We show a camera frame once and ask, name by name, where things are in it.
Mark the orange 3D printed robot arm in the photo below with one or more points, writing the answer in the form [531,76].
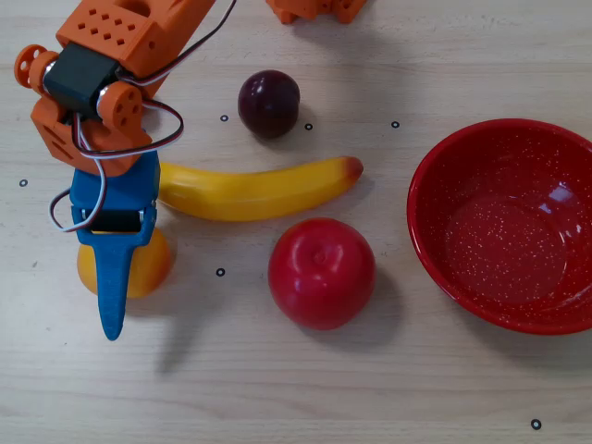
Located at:
[139,37]

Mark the red speckled enamel bowl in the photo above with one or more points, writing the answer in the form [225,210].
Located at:
[504,240]

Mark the dark purple toy plum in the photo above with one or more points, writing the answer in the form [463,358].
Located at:
[268,104]

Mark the red toy apple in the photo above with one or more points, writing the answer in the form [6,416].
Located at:
[322,273]

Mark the orange robot base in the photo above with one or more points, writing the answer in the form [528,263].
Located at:
[314,8]

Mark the yellow orange toy peach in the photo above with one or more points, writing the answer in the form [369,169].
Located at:
[148,268]

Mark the yellow toy banana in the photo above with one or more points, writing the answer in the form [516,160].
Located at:
[259,194]

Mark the blue gripper black motor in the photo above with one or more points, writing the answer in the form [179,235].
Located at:
[121,191]

